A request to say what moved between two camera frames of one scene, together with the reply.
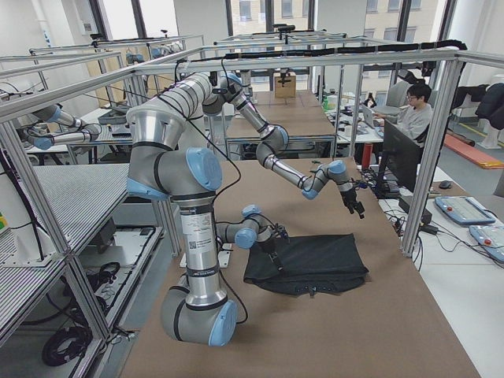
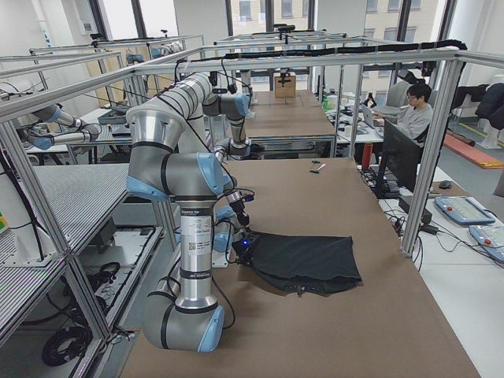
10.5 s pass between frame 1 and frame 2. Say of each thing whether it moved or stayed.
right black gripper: moved
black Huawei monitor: stayed
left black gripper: moved
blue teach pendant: stayed
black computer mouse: stayed
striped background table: stayed
